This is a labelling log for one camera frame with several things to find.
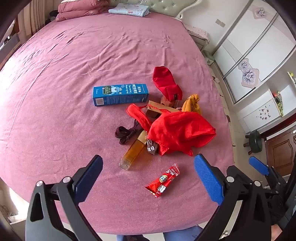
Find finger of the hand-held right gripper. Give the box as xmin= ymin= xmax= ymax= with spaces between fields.
xmin=248 ymin=156 xmax=287 ymax=186

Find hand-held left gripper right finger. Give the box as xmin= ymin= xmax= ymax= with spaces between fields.
xmin=194 ymin=153 xmax=270 ymax=241

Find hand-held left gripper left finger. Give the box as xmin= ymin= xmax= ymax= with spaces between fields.
xmin=25 ymin=155 xmax=103 ymax=241

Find small red cloth pouch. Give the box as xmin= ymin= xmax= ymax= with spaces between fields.
xmin=152 ymin=66 xmax=184 ymax=102

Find person's right hand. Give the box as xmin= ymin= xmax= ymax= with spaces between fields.
xmin=272 ymin=225 xmax=290 ymax=241

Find dark round stool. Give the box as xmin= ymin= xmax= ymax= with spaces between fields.
xmin=243 ymin=130 xmax=266 ymax=156

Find brown wooden door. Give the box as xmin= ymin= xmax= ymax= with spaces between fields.
xmin=261 ymin=123 xmax=296 ymax=176

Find red candy wrapper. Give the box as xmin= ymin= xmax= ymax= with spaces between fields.
xmin=144 ymin=163 xmax=181 ymax=198

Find amber glass bottle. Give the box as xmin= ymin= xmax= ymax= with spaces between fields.
xmin=119 ymin=130 xmax=148 ymax=171

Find large shiny red bag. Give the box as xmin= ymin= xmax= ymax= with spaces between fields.
xmin=126 ymin=103 xmax=216 ymax=157

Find white shelf cabinet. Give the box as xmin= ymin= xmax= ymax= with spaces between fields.
xmin=236 ymin=72 xmax=296 ymax=133

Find blue jeans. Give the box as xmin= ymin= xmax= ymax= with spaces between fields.
xmin=116 ymin=226 xmax=204 ymax=241

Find small brown printed pouch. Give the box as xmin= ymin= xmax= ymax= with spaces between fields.
xmin=145 ymin=138 xmax=160 ymax=155

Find green yellow toy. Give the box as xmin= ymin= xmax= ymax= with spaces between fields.
xmin=273 ymin=91 xmax=285 ymax=116

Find brown knitted item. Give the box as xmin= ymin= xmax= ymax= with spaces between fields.
xmin=160 ymin=95 xmax=178 ymax=108

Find blue nasal spray box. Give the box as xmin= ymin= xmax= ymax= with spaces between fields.
xmin=93 ymin=84 xmax=149 ymax=107

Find gold cardboard box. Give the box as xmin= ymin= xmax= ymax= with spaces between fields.
xmin=146 ymin=100 xmax=181 ymax=118

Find bed with pink sheet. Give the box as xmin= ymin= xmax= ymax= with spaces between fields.
xmin=0 ymin=13 xmax=235 ymax=233

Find pale green container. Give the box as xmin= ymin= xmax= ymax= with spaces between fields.
xmin=203 ymin=51 xmax=216 ymax=66

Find white floral wardrobe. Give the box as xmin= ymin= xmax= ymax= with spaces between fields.
xmin=213 ymin=0 xmax=296 ymax=105

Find nightstand with floral cloth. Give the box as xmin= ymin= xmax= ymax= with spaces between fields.
xmin=185 ymin=23 xmax=211 ymax=51

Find folded pink quilt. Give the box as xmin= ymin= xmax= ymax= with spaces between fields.
xmin=55 ymin=0 xmax=111 ymax=22

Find beige curtain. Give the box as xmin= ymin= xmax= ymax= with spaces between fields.
xmin=14 ymin=0 xmax=58 ymax=40

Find light blue folded pillow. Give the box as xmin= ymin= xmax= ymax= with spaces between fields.
xmin=108 ymin=3 xmax=150 ymax=17

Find green tufted headboard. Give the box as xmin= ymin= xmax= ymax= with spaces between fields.
xmin=109 ymin=0 xmax=210 ymax=20

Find dark maroon cord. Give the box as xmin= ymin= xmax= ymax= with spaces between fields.
xmin=115 ymin=119 xmax=145 ymax=146

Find yellow drawstring pouch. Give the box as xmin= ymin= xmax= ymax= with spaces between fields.
xmin=181 ymin=94 xmax=202 ymax=115

